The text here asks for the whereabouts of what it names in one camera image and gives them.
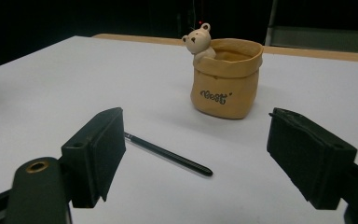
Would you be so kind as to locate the black stylus pen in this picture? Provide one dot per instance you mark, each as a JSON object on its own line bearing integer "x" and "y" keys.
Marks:
{"x": 167, "y": 154}

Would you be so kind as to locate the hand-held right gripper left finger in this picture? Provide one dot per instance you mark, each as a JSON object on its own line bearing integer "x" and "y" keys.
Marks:
{"x": 99, "y": 149}

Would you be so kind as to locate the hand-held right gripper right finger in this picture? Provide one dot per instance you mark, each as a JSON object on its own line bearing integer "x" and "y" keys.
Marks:
{"x": 307, "y": 155}

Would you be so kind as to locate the tan bear pen holder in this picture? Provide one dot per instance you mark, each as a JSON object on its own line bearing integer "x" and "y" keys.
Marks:
{"x": 227, "y": 90}

